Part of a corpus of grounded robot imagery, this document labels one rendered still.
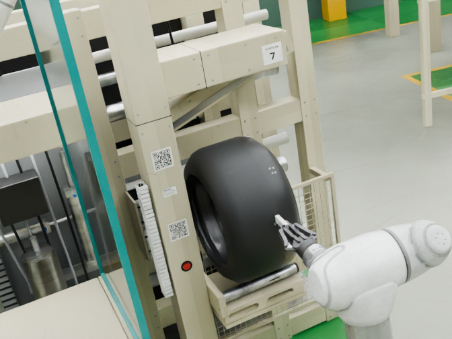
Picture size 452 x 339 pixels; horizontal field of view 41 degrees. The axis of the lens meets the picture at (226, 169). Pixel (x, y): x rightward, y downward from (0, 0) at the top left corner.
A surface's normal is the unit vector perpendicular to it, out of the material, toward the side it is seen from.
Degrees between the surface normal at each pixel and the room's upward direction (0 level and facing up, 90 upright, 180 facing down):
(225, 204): 63
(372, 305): 88
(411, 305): 0
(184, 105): 90
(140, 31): 90
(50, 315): 0
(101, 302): 0
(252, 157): 25
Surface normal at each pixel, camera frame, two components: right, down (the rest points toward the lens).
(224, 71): 0.41, 0.31
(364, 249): -0.07, -0.74
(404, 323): -0.16, -0.90
